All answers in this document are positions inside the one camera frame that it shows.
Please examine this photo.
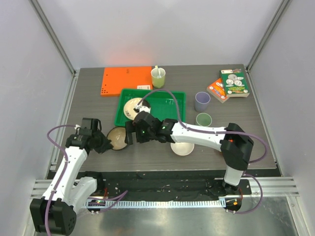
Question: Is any dark brown bowl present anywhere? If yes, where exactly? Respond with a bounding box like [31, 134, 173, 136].
[107, 127, 127, 150]

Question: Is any green coin book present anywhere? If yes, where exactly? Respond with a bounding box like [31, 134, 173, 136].
[220, 68, 250, 97]

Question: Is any white bowl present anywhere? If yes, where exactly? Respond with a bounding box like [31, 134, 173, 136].
[170, 143, 194, 156]

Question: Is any cream plate with black mark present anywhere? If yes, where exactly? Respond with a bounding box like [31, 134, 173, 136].
[123, 98, 151, 120]

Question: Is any orange small book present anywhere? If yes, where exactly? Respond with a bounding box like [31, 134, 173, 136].
[207, 78, 228, 103]

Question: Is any light green cup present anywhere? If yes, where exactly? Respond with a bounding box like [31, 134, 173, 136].
[195, 113, 213, 127]

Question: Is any white spoon in mug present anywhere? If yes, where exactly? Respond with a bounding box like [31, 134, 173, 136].
[155, 65, 162, 78]

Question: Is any orange notebook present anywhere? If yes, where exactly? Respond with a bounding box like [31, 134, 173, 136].
[100, 66, 153, 97]

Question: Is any lavender cup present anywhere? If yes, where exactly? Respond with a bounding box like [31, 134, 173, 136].
[194, 91, 211, 112]

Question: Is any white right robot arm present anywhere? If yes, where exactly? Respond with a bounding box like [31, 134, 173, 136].
[125, 111, 254, 194]

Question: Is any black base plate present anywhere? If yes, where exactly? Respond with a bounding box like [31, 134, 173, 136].
[77, 171, 252, 201]

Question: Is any olive green mug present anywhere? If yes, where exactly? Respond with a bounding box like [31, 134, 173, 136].
[151, 68, 166, 89]

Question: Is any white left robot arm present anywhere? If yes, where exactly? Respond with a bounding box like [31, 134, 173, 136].
[30, 118, 113, 236]

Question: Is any green plastic bin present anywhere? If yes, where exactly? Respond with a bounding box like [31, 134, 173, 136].
[114, 88, 186, 126]

